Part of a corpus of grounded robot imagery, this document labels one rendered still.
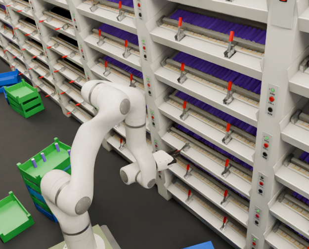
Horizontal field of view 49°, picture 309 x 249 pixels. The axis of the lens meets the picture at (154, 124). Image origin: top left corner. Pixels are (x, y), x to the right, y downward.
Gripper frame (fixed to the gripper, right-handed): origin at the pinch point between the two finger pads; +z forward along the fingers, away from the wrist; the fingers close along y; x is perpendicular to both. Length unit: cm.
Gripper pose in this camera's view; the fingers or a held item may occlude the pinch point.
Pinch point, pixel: (175, 153)
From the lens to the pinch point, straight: 171.3
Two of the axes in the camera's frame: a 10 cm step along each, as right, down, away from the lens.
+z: 7.8, -2.9, 5.6
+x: 0.3, -8.7, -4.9
